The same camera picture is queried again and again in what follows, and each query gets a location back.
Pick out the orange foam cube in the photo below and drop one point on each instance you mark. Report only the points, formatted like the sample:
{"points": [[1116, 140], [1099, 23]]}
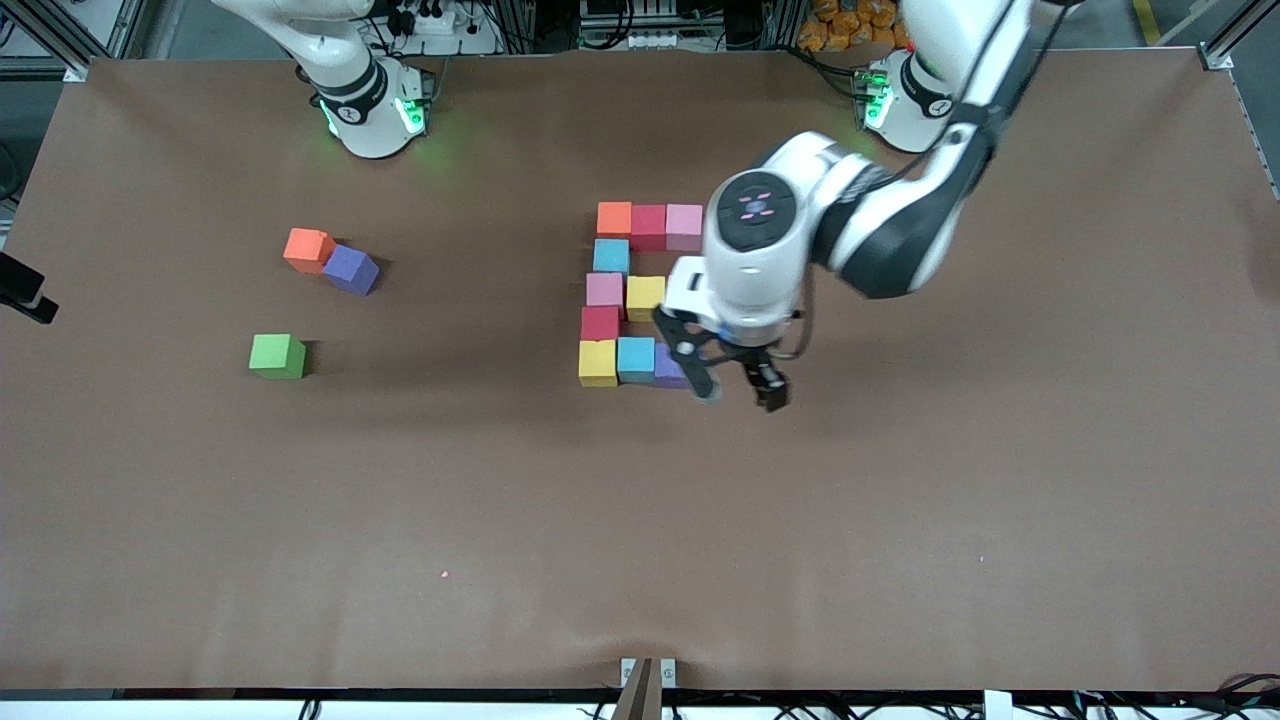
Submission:
{"points": [[306, 248], [614, 220]]}

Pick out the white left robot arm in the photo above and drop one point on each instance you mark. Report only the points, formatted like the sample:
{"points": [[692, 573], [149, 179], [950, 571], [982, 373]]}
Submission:
{"points": [[960, 30]]}

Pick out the cyan foam cube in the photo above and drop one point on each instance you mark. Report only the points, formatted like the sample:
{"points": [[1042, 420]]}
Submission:
{"points": [[611, 256], [636, 358]]}

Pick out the pile of orange toy fruit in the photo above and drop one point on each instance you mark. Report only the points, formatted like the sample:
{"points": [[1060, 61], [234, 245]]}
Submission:
{"points": [[840, 30]]}

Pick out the silver metal bracket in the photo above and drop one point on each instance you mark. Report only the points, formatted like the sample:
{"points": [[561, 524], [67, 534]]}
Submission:
{"points": [[668, 672]]}

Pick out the purple foam cube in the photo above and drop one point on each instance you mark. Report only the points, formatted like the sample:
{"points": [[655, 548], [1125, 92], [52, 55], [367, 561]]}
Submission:
{"points": [[665, 375], [350, 268]]}

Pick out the metal equipment rack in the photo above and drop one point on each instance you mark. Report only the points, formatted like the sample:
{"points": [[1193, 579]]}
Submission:
{"points": [[640, 30]]}

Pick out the aluminium frame profile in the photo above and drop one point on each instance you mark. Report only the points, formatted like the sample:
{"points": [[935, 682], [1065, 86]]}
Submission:
{"points": [[60, 40], [1240, 30]]}

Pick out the pink foam cube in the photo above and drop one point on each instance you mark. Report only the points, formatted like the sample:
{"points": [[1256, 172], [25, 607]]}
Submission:
{"points": [[604, 290], [684, 225]]}

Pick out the brown table mat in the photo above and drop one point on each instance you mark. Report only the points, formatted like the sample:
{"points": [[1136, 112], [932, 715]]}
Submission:
{"points": [[640, 500]]}

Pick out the yellow foam cube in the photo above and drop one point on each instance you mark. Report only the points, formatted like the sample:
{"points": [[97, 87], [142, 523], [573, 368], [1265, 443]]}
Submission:
{"points": [[597, 362], [645, 298]]}

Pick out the brown wooden post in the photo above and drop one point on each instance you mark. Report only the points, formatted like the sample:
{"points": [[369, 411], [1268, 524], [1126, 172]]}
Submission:
{"points": [[638, 700]]}

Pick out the green foam cube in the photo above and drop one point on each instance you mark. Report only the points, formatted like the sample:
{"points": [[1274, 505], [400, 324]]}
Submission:
{"points": [[275, 355]]}

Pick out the white power strip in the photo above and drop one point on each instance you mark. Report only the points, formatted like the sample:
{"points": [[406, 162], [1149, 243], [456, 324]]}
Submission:
{"points": [[450, 40]]}

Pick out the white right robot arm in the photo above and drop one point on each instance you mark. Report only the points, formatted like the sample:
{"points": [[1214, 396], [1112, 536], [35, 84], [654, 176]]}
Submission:
{"points": [[375, 130]]}

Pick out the red foam cube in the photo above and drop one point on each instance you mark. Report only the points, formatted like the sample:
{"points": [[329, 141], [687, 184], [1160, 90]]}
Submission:
{"points": [[648, 225], [600, 324]]}

